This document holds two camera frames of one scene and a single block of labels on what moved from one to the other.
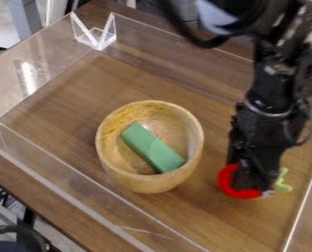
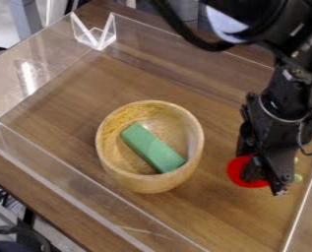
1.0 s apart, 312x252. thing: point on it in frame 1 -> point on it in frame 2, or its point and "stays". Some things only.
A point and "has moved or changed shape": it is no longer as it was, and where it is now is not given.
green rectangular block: [163, 157] stays
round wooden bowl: [149, 142] stays
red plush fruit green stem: [226, 182] has moved or changed shape
